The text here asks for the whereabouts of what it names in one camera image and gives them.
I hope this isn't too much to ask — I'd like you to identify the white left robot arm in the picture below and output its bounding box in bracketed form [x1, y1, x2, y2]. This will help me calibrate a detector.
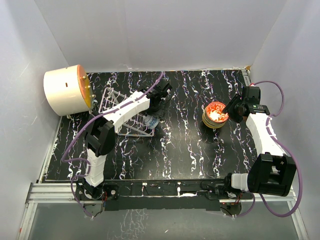
[84, 79, 173, 200]

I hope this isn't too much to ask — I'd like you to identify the blue rose pattern bowl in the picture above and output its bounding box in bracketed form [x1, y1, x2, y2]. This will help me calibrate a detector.
[143, 115, 160, 130]

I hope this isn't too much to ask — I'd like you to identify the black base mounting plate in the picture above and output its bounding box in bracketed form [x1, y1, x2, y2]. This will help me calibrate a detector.
[75, 179, 253, 212]

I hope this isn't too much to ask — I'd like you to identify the green sprig pattern bowl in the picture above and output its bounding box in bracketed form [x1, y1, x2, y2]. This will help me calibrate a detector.
[202, 118, 226, 125]

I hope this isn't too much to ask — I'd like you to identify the light green checkered bowl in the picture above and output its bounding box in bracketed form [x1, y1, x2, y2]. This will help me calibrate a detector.
[202, 115, 229, 125]

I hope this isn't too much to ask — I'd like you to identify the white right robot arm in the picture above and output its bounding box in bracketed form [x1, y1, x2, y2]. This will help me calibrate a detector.
[222, 86, 297, 199]

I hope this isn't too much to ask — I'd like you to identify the aluminium frame rail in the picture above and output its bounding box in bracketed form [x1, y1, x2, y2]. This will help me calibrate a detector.
[17, 182, 309, 240]

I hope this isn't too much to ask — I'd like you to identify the yellow sun pattern bowl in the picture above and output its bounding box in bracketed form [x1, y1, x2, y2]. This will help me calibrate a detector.
[206, 125, 223, 130]

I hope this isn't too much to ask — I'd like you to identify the orange leaf pattern bowl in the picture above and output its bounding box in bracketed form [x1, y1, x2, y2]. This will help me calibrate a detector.
[204, 122, 225, 126]

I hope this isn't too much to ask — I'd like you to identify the white cylinder with orange lid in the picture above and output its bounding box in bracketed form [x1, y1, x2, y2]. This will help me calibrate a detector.
[43, 64, 94, 117]

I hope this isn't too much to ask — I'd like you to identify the red flower striped bowl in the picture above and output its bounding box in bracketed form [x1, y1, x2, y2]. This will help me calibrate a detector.
[202, 101, 229, 120]

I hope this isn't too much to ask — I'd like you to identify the white wire dish rack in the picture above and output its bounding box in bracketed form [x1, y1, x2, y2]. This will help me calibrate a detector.
[91, 87, 159, 137]

